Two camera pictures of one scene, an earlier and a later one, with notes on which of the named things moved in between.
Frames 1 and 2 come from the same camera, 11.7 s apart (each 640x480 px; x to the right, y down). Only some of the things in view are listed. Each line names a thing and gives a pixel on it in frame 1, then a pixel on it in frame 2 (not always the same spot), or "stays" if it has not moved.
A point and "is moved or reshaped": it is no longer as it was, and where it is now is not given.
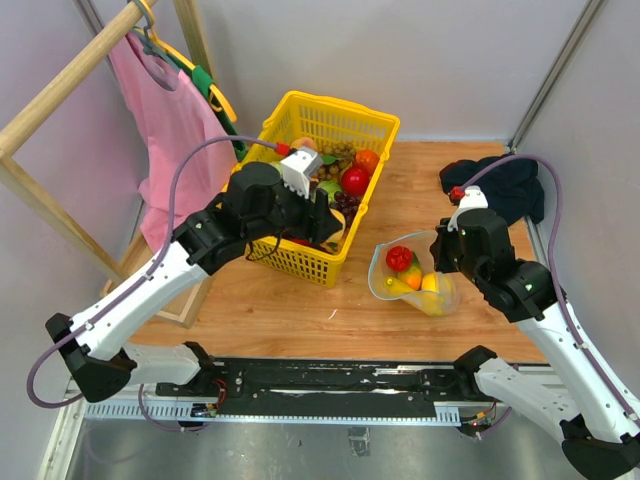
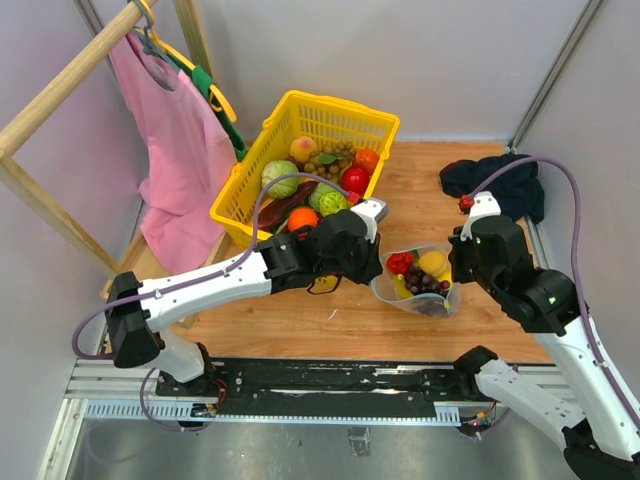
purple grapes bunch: (347, 204) -> (417, 281)
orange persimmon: (367, 158) stays
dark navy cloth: (513, 190) stays
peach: (304, 141) stays
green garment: (198, 74) stays
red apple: (355, 180) stays
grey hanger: (151, 47) stays
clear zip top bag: (404, 269) is moved or reshaped
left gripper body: (292, 213) -> (357, 266)
